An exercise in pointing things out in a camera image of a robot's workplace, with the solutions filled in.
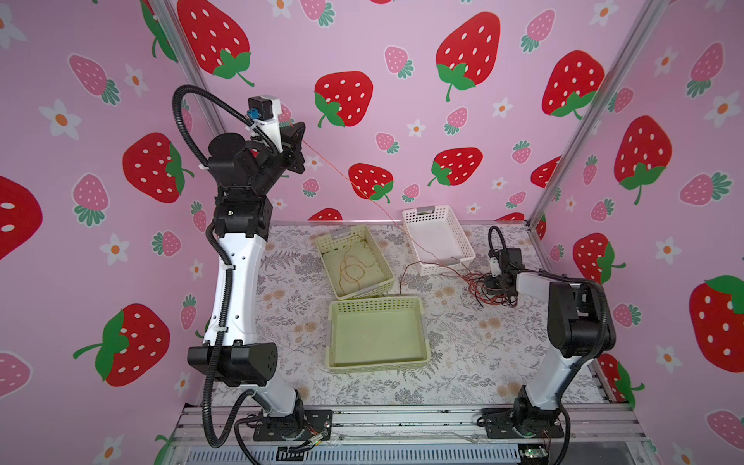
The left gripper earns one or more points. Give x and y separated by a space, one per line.
288 156

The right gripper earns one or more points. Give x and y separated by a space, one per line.
491 289

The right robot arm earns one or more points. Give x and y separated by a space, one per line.
579 330

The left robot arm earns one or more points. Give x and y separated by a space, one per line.
242 385

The white plastic basket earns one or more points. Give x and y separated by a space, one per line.
438 240

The small green basket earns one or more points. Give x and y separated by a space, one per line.
354 263

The large green basket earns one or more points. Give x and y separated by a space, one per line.
377 334

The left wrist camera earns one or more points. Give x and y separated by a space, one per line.
264 111

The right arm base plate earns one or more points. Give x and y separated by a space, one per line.
502 423

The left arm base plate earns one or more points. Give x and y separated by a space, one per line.
313 423

